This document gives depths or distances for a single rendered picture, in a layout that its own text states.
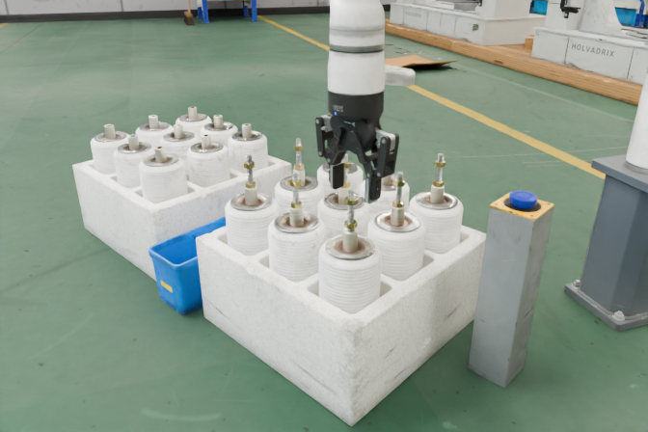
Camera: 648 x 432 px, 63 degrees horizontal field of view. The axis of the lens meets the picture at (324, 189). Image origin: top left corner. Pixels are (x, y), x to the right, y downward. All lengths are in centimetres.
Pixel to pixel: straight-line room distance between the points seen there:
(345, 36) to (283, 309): 43
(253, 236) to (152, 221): 28
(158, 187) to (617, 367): 94
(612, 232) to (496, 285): 33
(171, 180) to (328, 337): 54
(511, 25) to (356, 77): 358
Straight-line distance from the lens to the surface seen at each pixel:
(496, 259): 86
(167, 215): 116
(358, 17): 67
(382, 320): 81
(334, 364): 83
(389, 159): 70
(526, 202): 83
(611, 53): 323
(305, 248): 85
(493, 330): 93
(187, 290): 109
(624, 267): 115
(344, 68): 68
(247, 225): 93
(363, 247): 81
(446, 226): 95
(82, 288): 127
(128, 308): 118
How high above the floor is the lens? 65
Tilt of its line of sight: 23 degrees down
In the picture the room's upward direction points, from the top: straight up
